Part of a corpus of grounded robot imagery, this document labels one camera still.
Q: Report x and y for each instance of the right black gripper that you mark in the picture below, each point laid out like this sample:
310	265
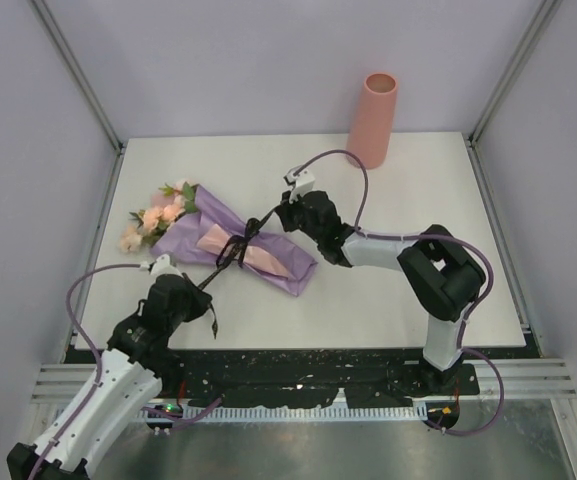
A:
286	210

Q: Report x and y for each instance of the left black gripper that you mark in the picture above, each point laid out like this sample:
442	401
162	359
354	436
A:
201	302

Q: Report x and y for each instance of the purple wrapping paper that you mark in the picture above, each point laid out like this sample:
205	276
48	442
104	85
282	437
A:
180	242

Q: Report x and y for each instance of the pink tissue paper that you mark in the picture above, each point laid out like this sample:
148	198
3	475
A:
261	260

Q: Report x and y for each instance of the pink artificial flower bunch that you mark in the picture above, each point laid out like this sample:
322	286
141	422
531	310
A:
148	225

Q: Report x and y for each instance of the black ribbon gold lettering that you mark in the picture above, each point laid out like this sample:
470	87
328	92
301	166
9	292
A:
230	248

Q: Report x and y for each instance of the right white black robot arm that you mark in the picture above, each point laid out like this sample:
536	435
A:
448	276

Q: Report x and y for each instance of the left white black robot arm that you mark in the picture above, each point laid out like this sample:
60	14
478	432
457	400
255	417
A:
130	372

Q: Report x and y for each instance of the pink tapered vase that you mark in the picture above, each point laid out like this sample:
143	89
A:
371	128

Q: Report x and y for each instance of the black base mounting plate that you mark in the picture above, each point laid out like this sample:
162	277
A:
305	379

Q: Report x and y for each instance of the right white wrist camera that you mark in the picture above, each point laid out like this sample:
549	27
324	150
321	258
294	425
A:
300	181

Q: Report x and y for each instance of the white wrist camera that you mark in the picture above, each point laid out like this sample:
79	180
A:
162	265
300	181

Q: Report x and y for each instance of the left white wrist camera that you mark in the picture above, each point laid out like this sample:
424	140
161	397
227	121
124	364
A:
162	265

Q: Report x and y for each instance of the white slotted cable duct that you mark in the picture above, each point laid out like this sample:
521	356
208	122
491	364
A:
337	412

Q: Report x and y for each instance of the aluminium front rail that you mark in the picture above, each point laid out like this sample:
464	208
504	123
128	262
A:
523	379

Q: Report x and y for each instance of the right aluminium frame post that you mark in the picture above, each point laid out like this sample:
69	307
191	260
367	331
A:
530	38

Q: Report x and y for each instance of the aluminium frame post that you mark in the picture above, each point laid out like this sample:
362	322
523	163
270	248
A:
530	38
54	32

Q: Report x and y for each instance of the left aluminium frame post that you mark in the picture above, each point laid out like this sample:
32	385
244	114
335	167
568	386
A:
54	32

